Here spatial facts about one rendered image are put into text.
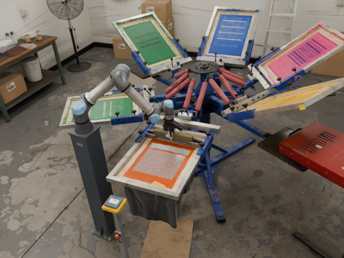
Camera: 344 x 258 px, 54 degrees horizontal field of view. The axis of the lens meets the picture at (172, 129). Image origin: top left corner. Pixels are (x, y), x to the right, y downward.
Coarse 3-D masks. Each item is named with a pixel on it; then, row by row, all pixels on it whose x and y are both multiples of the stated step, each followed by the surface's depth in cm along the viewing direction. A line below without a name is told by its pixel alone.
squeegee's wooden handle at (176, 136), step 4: (156, 132) 288; (160, 132) 286; (164, 132) 285; (156, 136) 291; (160, 136) 289; (164, 136) 287; (176, 136) 282; (180, 136) 280; (184, 136) 278; (188, 136) 278; (192, 136) 277; (176, 140) 284; (180, 140) 282; (184, 140) 280; (188, 140) 279; (192, 140) 279
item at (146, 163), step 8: (168, 144) 287; (144, 152) 280; (152, 152) 280; (160, 152) 279; (136, 160) 272; (144, 160) 271; (152, 160) 271; (160, 160) 270; (136, 168) 263; (144, 168) 263; (152, 168) 262; (128, 176) 256; (136, 176) 256; (144, 176) 255
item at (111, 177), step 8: (152, 128) 305; (160, 128) 305; (176, 128) 301; (200, 136) 291; (136, 144) 284; (128, 152) 276; (120, 160) 267; (120, 168) 262; (192, 168) 254; (112, 176) 252; (184, 176) 248; (120, 184) 249; (128, 184) 245; (136, 184) 243; (144, 184) 243; (184, 184) 240; (152, 192) 239; (160, 192) 236; (168, 192) 235; (176, 192) 234
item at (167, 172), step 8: (176, 144) 287; (168, 152) 279; (192, 152) 277; (168, 160) 270; (176, 160) 269; (184, 160) 268; (160, 168) 262; (168, 168) 261; (176, 168) 261; (152, 176) 255; (160, 176) 254; (168, 176) 254; (176, 176) 253; (168, 184) 246
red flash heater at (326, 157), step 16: (304, 128) 270; (320, 128) 268; (288, 144) 254; (304, 144) 253; (320, 144) 251; (336, 144) 250; (304, 160) 243; (320, 160) 236; (336, 160) 236; (336, 176) 225
